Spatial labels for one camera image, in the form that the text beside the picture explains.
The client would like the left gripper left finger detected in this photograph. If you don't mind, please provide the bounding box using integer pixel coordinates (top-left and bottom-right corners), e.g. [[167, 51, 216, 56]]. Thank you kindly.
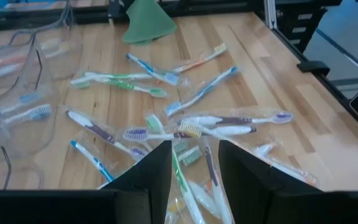
[[103, 139, 173, 224]]

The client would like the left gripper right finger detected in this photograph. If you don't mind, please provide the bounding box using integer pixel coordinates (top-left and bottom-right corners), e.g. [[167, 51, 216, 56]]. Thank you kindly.
[[218, 139, 320, 224]]

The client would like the blue white toothbrush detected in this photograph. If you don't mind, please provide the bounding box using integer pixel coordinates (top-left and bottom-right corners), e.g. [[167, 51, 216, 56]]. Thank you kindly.
[[0, 91, 42, 114], [163, 65, 239, 118], [125, 52, 181, 86], [0, 104, 52, 139], [69, 139, 116, 184]]

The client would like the orange white toothbrush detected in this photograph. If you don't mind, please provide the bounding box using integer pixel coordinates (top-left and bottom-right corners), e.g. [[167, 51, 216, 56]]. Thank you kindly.
[[252, 142, 319, 187], [187, 179, 222, 220], [0, 39, 58, 80], [172, 42, 229, 74], [0, 43, 73, 71]]

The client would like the clear plastic bin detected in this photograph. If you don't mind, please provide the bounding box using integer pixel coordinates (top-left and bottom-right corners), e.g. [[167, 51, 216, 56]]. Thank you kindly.
[[0, 46, 60, 156], [0, 18, 85, 85], [0, 105, 48, 191]]

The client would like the green cloth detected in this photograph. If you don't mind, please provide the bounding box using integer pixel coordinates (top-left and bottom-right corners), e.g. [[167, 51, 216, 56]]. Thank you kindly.
[[122, 0, 177, 45]]

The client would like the black edge bracket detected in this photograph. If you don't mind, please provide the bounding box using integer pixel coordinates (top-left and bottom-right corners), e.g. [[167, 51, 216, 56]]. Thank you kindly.
[[296, 60, 331, 77]]

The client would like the silver aluminium post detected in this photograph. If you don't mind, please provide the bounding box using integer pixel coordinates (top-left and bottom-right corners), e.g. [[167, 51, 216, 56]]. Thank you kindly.
[[262, 0, 278, 30]]

